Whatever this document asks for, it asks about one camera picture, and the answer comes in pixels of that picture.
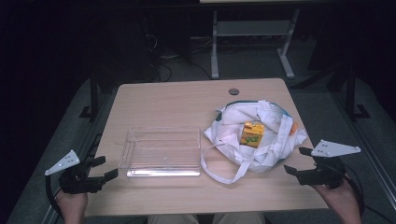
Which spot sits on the white metal desk frame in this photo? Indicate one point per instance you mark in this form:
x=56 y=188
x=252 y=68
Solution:
x=249 y=28

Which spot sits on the person's left hand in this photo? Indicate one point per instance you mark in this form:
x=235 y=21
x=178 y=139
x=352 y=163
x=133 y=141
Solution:
x=72 y=205

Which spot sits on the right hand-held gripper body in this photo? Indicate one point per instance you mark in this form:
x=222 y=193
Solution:
x=327 y=174

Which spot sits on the black metal stand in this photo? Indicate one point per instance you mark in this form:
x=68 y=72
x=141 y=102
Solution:
x=93 y=93
x=351 y=93

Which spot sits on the clear plastic tray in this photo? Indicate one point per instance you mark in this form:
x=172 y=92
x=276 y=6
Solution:
x=163 y=152

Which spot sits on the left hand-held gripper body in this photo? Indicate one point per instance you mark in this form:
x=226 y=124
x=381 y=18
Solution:
x=77 y=180

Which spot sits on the orange juice carton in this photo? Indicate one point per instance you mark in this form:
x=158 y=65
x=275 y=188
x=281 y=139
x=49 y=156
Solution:
x=252 y=134

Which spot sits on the white cloth bag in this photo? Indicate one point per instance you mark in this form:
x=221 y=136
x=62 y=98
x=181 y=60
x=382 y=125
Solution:
x=274 y=146

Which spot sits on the person's right hand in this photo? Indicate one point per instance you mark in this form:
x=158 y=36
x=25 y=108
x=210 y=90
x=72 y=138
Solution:
x=341 y=199

